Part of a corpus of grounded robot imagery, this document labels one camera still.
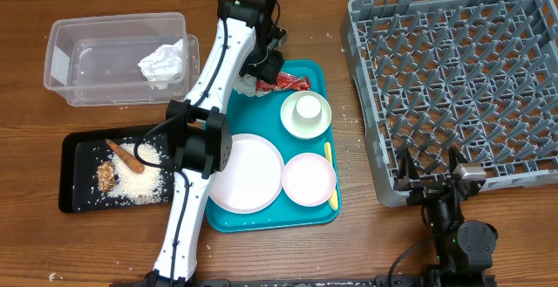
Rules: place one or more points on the black tray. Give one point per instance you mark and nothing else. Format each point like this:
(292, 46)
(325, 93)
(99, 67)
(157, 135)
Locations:
(82, 153)

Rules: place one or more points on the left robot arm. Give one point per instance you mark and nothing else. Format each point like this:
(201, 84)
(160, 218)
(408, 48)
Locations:
(197, 131)

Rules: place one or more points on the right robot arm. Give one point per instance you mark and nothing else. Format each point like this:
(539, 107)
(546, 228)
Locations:
(464, 249)

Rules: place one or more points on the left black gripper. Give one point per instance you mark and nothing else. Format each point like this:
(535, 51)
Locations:
(268, 72)

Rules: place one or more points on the pale green bowl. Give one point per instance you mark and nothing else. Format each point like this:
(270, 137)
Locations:
(304, 129)

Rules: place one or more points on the white cup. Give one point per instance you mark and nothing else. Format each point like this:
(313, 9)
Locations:
(308, 107)

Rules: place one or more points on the orange carrot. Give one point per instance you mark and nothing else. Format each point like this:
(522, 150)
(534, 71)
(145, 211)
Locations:
(126, 157)

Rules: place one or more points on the clear plastic bin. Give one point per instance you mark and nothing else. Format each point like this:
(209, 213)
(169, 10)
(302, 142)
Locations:
(93, 61)

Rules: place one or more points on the red snack wrapper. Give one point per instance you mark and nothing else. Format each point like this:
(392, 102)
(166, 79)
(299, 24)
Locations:
(284, 81)

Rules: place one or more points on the large white plate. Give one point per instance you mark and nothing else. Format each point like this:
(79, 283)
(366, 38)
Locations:
(251, 181)

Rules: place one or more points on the white napkin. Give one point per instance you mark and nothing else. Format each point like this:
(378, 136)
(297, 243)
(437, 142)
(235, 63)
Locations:
(246, 85)
(164, 65)

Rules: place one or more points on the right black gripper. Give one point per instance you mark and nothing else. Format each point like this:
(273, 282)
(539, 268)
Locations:
(407, 178)

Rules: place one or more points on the brown mushroom piece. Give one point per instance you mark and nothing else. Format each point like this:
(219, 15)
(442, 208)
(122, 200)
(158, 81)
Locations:
(106, 176)

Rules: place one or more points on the spilled rice pile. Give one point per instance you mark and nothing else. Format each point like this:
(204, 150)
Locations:
(134, 188)

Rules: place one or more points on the teal serving tray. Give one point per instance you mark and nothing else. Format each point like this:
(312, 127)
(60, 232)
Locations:
(261, 116)

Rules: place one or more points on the yellow plastic spoon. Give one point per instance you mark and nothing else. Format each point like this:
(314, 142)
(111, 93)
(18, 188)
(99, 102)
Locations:
(333, 201)

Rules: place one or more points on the grey dishwasher rack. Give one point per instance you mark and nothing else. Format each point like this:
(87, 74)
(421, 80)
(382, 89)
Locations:
(478, 75)

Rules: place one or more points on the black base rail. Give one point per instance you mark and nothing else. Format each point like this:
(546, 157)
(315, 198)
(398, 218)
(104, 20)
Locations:
(378, 281)

